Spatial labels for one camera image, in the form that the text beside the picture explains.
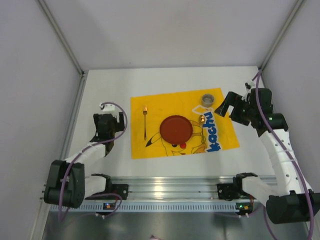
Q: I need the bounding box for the rose gold fork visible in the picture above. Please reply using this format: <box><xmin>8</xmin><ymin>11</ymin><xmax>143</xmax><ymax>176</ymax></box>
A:
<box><xmin>142</xmin><ymin>105</ymin><xmax>148</xmax><ymax>140</ymax></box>

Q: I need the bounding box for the small clear glass cup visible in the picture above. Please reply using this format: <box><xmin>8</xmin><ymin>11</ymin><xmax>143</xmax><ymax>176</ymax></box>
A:
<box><xmin>201</xmin><ymin>93</ymin><xmax>215</xmax><ymax>108</ymax></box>

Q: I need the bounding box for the yellow Pikachu placemat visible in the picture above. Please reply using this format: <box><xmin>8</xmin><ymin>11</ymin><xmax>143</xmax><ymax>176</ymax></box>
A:
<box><xmin>130</xmin><ymin>88</ymin><xmax>240</xmax><ymax>159</ymax></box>

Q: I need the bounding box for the rose gold spoon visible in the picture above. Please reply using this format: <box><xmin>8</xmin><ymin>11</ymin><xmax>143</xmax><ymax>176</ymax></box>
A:
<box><xmin>198</xmin><ymin>115</ymin><xmax>206</xmax><ymax>144</ymax></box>

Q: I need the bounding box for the red round plate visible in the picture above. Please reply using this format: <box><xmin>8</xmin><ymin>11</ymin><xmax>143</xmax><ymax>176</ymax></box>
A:
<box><xmin>159</xmin><ymin>115</ymin><xmax>193</xmax><ymax>145</ymax></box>

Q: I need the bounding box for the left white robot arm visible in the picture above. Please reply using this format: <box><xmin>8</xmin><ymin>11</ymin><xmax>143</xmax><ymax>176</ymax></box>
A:
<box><xmin>43</xmin><ymin>112</ymin><xmax>128</xmax><ymax>209</ymax></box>

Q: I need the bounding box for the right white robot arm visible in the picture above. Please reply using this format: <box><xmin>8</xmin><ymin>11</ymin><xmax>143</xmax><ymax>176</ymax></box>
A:
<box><xmin>214</xmin><ymin>88</ymin><xmax>320</xmax><ymax>224</ymax></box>

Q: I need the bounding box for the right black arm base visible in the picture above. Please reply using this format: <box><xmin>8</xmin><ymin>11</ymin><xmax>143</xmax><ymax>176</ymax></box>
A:
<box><xmin>216</xmin><ymin>183</ymin><xmax>262</xmax><ymax>202</ymax></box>

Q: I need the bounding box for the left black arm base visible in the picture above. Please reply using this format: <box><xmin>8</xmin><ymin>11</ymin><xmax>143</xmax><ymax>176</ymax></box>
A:
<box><xmin>85</xmin><ymin>183</ymin><xmax>129</xmax><ymax>200</ymax></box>

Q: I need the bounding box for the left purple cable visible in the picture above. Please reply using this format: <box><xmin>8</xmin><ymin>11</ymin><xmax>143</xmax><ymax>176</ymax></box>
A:
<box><xmin>57</xmin><ymin>101</ymin><xmax>128</xmax><ymax>222</ymax></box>

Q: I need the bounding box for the purple cable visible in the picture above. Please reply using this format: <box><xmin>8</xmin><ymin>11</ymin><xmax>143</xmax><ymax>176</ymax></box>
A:
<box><xmin>57</xmin><ymin>101</ymin><xmax>128</xmax><ymax>222</ymax></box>
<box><xmin>251</xmin><ymin>69</ymin><xmax>316</xmax><ymax>240</ymax></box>

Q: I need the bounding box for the left aluminium frame post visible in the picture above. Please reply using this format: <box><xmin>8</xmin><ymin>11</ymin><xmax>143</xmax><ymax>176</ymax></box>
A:
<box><xmin>37</xmin><ymin>0</ymin><xmax>86</xmax><ymax>77</ymax></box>

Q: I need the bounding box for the aluminium frame post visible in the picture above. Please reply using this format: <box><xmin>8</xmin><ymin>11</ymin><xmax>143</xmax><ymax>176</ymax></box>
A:
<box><xmin>258</xmin><ymin>0</ymin><xmax>306</xmax><ymax>71</ymax></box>
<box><xmin>37</xmin><ymin>0</ymin><xmax>86</xmax><ymax>77</ymax></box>

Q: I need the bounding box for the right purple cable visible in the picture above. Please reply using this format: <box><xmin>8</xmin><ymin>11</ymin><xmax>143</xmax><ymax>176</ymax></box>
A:
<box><xmin>251</xmin><ymin>69</ymin><xmax>316</xmax><ymax>240</ymax></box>

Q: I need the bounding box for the aluminium front rail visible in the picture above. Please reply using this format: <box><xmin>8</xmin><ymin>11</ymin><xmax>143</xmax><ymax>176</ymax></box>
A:
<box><xmin>110</xmin><ymin>176</ymin><xmax>233</xmax><ymax>201</ymax></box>

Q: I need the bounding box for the slotted cable duct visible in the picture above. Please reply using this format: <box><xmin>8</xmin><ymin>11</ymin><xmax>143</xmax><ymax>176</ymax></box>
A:
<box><xmin>49</xmin><ymin>202</ymin><xmax>255</xmax><ymax>213</ymax></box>

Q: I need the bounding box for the right aluminium frame post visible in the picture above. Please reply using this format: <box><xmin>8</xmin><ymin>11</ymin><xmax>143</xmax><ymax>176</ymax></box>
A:
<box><xmin>258</xmin><ymin>0</ymin><xmax>306</xmax><ymax>71</ymax></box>

